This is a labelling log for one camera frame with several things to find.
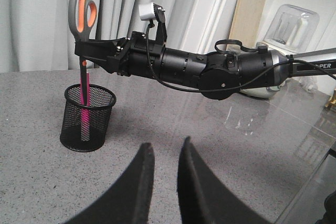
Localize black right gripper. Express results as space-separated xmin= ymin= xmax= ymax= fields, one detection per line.
xmin=75 ymin=31 xmax=164 ymax=77

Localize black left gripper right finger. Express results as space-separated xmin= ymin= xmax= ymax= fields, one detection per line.
xmin=177 ymin=136 xmax=269 ymax=223

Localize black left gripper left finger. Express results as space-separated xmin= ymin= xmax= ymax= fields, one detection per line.
xmin=66 ymin=143 xmax=154 ymax=223

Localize grey orange scissors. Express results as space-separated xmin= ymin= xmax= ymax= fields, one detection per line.
xmin=68 ymin=0 xmax=98 ymax=106

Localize pink marker pen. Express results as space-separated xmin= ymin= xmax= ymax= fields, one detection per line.
xmin=80 ymin=73 xmax=90 ymax=142

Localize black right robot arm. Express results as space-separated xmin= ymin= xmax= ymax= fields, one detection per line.
xmin=75 ymin=32 xmax=335 ymax=100

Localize black mesh pen holder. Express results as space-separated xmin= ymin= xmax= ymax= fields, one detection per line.
xmin=60 ymin=84 xmax=117 ymax=152

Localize grey curtain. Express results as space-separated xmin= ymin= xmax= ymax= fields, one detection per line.
xmin=1 ymin=0 xmax=195 ymax=72

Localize wooden cutting board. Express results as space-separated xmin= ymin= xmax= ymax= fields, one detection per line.
xmin=229 ymin=0 xmax=266 ymax=48

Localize clear glass jar appliance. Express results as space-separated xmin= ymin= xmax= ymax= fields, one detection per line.
xmin=240 ymin=4 xmax=321 ymax=100

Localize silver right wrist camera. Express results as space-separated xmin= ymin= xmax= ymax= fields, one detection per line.
xmin=139 ymin=2 xmax=165 ymax=23

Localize black right camera cable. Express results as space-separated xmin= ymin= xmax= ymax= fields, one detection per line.
xmin=145 ymin=22 xmax=336 ymax=93

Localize white wall pipe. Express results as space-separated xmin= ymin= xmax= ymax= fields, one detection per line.
xmin=181 ymin=0 xmax=238 ymax=54

